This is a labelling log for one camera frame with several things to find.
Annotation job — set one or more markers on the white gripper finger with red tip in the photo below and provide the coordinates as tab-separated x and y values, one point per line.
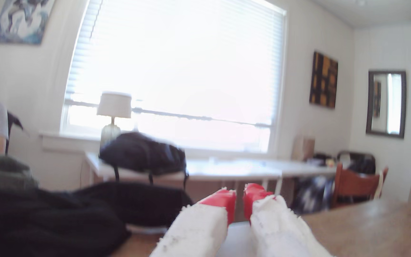
277	232
194	232

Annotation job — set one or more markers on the black white patterned bag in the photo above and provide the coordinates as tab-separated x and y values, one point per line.
312	194

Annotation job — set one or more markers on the white long table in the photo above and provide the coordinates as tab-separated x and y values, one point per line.
234	169

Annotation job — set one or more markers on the brown cardboard box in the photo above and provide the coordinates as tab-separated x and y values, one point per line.
303	149

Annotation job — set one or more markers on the brown wooden chair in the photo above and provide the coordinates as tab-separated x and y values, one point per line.
355	185

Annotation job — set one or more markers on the black backpack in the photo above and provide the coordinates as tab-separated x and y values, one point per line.
141	153

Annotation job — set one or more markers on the black cloth jacket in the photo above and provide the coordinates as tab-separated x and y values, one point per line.
48	221

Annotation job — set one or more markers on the table lamp white shade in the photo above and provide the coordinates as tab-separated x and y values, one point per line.
114	105

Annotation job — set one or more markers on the window with white blinds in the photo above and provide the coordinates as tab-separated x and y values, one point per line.
191	71

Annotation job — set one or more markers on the gray fabric bundle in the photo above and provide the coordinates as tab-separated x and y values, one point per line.
2	175

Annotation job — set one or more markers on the black chair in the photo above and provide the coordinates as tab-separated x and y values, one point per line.
13	121

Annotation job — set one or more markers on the dark framed wall mirror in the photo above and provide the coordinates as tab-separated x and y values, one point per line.
369	103

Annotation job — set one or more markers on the dark orange wall painting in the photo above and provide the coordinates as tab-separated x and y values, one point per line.
323	80

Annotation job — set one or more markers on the blue abstract wall painting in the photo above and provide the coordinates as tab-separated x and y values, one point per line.
21	21

